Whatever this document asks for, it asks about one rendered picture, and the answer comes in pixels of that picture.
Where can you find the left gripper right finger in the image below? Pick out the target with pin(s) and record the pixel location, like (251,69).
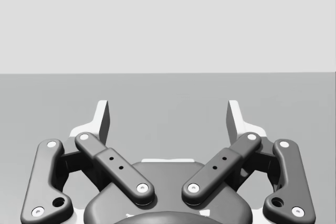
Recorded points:
(249,150)

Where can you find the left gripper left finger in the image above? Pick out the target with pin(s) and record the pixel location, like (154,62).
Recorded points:
(86,150)

